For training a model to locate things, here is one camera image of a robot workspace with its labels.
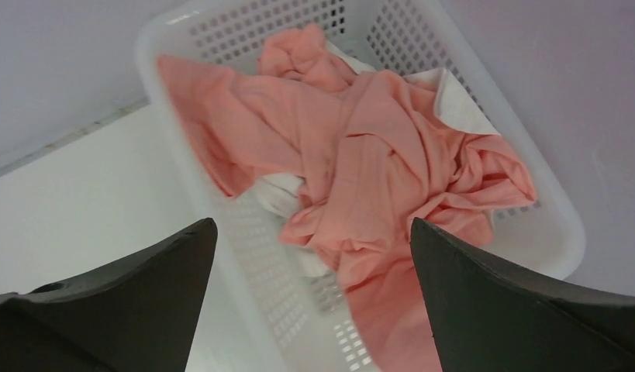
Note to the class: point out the white plastic laundry basket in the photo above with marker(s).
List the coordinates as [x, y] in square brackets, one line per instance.
[260, 313]

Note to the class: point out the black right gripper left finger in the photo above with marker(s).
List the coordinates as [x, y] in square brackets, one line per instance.
[137, 313]

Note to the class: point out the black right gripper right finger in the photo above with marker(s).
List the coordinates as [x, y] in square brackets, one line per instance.
[489, 314]

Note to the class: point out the white t shirt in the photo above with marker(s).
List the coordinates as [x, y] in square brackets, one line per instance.
[453, 106]

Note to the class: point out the pink t shirt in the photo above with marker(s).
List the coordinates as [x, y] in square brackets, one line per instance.
[372, 154]

